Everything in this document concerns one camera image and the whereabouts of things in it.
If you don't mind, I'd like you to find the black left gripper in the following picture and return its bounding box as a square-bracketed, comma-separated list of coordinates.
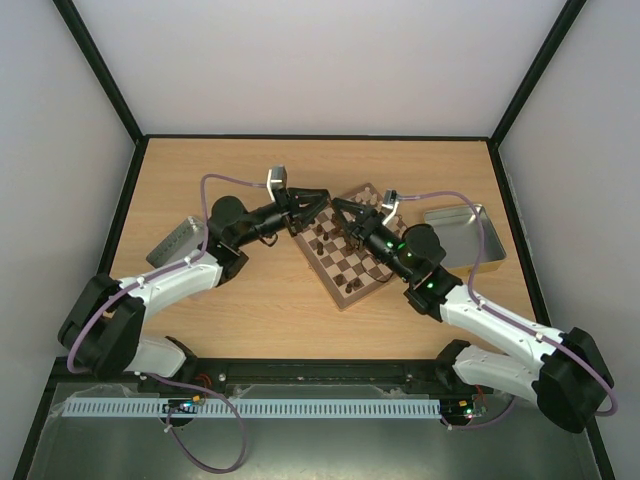
[235, 188, 330, 248]

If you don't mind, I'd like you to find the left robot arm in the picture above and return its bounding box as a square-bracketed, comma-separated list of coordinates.
[58, 188, 330, 380]

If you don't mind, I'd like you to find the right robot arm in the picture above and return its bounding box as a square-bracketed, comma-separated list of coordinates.
[331, 198, 617, 433]

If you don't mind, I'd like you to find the white chess piece row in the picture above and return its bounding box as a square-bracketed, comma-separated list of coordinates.
[354, 184, 383, 209]

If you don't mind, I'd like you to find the pile of dark chess pieces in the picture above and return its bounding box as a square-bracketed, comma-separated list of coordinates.
[322, 213, 356, 253]

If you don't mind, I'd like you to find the wooden chess board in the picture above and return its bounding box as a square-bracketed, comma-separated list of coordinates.
[294, 206, 393, 311]

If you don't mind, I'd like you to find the gold tin box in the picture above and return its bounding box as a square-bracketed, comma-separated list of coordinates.
[424, 204, 507, 277]

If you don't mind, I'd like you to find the silver tin lid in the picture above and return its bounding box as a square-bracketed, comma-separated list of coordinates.
[146, 216, 205, 269]

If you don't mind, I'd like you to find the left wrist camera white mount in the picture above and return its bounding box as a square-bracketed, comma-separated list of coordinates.
[266, 165, 287, 201]

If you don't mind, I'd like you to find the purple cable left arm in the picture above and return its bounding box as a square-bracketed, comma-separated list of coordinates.
[65, 173, 247, 474]

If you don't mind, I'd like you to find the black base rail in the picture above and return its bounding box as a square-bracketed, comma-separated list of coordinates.
[191, 358, 453, 395]

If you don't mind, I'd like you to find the light blue cable duct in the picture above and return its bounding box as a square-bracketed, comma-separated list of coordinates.
[62, 398, 441, 419]

